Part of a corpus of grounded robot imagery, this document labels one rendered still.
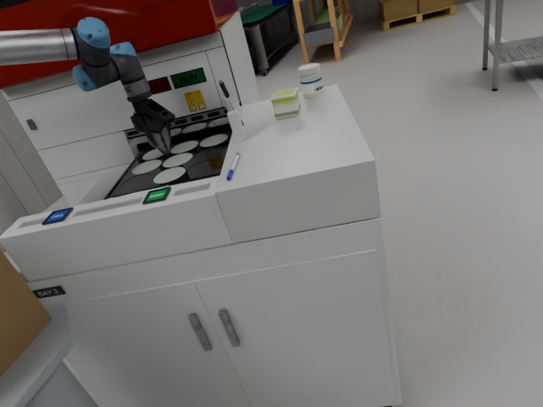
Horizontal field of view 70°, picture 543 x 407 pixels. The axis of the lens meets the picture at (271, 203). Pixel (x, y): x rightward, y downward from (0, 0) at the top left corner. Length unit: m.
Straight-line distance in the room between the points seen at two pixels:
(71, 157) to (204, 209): 0.91
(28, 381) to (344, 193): 0.71
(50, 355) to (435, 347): 1.30
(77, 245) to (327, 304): 0.64
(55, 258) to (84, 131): 0.66
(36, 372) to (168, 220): 0.38
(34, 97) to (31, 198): 2.44
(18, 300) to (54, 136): 0.87
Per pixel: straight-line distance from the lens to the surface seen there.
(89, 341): 1.29
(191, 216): 0.90
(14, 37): 1.16
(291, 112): 1.17
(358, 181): 0.85
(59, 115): 1.65
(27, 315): 0.96
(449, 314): 1.80
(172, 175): 1.20
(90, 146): 1.65
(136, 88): 1.31
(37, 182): 4.08
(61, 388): 1.04
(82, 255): 1.06
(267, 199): 0.86
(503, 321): 1.81
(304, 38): 6.16
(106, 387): 1.45
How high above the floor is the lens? 1.34
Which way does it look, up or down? 30 degrees down
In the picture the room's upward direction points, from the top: 16 degrees counter-clockwise
